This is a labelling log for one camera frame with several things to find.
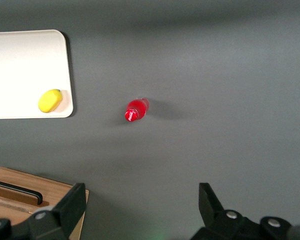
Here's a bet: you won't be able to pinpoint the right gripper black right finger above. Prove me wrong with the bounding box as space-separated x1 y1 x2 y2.
190 182 261 240

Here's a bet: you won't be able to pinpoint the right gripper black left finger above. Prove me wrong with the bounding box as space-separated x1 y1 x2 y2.
27 182 88 240

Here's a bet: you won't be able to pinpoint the red coke bottle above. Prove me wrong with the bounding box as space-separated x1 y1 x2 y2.
124 96 150 123

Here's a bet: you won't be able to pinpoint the black drawer handle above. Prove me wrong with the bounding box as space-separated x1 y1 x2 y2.
0 179 44 206

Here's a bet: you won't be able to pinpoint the white rectangular tray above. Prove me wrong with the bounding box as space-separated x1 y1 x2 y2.
0 29 75 120

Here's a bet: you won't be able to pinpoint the yellow lemon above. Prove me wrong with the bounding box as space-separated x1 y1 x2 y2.
37 88 64 114

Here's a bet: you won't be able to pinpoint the wooden drawer front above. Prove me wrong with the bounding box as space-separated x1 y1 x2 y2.
0 172 76 216

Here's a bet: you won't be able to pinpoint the wooden drawer cabinet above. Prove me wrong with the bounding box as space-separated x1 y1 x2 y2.
0 166 90 240

